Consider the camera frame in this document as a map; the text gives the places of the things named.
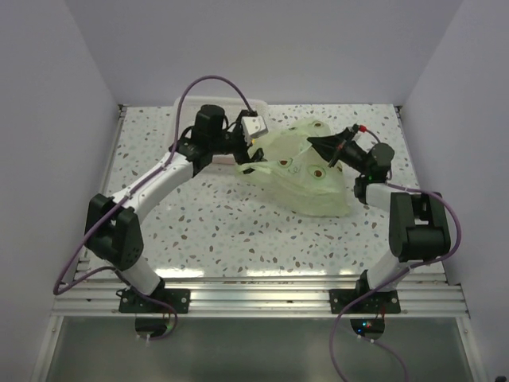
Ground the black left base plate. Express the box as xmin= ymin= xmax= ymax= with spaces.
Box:
xmin=116 ymin=288 xmax=191 ymax=314

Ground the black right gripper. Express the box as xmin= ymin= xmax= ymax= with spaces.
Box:
xmin=307 ymin=131 xmax=370 ymax=175

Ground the white plastic mesh basket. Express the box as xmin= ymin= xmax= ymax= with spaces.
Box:
xmin=165 ymin=95 xmax=269 ymax=148

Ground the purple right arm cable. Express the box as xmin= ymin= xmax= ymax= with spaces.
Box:
xmin=328 ymin=127 xmax=457 ymax=382

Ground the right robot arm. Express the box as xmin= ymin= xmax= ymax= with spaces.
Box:
xmin=308 ymin=130 xmax=451 ymax=313

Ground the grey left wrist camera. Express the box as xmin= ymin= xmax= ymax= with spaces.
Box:
xmin=241 ymin=116 xmax=268 ymax=144

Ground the aluminium rail frame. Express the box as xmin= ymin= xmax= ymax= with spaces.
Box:
xmin=52 ymin=104 xmax=489 ymax=381

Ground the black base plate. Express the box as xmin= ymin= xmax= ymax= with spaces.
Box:
xmin=116 ymin=288 xmax=191 ymax=314
xmin=328 ymin=289 xmax=402 ymax=314

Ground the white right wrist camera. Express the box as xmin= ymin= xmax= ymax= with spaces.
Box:
xmin=346 ymin=123 xmax=367 ymax=140

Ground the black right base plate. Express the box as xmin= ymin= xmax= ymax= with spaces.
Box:
xmin=328 ymin=289 xmax=402 ymax=314

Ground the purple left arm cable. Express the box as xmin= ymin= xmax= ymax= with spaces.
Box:
xmin=52 ymin=74 xmax=258 ymax=343

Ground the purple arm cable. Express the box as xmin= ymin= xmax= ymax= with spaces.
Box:
xmin=52 ymin=74 xmax=258 ymax=343
xmin=328 ymin=127 xmax=457 ymax=382

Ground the light green avocado plastic bag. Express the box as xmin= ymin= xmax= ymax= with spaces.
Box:
xmin=235 ymin=118 xmax=350 ymax=217

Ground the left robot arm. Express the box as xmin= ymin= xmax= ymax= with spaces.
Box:
xmin=84 ymin=104 xmax=267 ymax=313

